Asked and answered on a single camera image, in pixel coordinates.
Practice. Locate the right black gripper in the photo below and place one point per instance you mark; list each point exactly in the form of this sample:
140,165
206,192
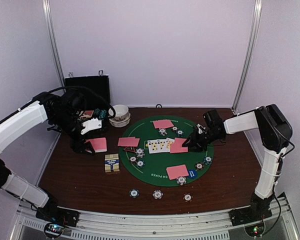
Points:
195,139

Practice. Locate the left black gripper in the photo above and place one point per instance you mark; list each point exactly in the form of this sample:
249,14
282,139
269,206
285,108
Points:
78,144

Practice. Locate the face-down community card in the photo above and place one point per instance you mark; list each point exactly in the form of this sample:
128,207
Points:
179,141
177,148

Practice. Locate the face-up community card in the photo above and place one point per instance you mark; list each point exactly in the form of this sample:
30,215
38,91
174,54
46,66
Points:
162,145
153,146
168,143

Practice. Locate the blue small blind button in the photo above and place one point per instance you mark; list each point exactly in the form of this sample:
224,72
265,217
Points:
192,174

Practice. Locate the red playing card deck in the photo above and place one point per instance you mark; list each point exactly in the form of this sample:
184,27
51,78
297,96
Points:
98,144

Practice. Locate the brown poker chip stack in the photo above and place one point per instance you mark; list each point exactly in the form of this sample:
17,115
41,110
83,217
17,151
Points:
187,197

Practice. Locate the blue white poker chip stack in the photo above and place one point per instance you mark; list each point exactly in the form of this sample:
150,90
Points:
157,194

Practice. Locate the red triangular all-in button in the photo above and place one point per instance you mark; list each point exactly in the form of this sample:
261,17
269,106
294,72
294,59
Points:
129,149

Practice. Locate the teal poker chip stack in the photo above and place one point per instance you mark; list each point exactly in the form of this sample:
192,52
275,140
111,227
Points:
134,193

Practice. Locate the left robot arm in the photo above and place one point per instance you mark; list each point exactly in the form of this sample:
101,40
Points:
12,127

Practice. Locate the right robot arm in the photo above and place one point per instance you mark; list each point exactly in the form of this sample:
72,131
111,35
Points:
275,133

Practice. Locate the card deck in case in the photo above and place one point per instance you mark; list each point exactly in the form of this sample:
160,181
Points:
87,114

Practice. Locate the black poker chip case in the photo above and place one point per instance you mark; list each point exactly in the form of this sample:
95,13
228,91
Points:
100,84

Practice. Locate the teal chip row in case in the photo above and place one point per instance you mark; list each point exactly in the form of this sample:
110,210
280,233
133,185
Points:
100,113

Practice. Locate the green round poker mat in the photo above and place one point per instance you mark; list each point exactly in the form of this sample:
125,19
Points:
154,172

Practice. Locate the white scalloped ceramic dish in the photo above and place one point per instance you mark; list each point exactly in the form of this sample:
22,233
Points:
121,123

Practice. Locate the white ceramic bowl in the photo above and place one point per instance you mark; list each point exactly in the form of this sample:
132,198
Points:
121,113

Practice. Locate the gold striped card box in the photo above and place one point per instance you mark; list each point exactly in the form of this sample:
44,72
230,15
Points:
111,163

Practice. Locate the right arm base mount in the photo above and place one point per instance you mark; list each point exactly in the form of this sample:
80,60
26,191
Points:
242,216

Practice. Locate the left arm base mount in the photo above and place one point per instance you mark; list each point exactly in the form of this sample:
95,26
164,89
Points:
64,217

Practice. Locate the left aluminium frame post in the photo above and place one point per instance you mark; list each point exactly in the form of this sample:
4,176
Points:
53,43

